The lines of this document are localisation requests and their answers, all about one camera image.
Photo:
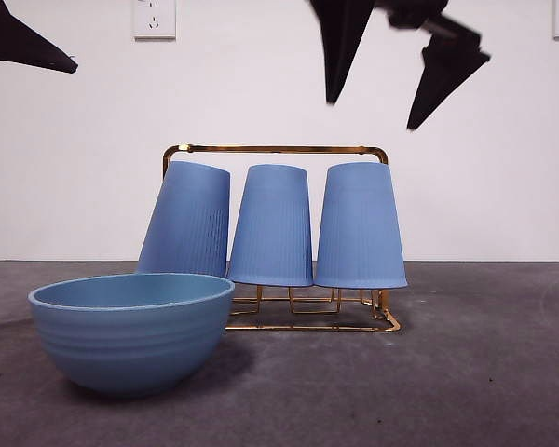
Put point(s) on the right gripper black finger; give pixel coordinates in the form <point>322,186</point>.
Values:
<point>447,70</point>
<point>342,37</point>

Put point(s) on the blue ribbed plastic cup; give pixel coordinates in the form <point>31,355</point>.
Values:
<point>186,219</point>
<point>358,223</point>
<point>270,223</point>

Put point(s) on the light blue ribbed bowl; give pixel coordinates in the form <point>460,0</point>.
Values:
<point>130,344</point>

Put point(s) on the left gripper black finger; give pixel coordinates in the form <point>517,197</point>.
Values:
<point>14,23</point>
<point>14,53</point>

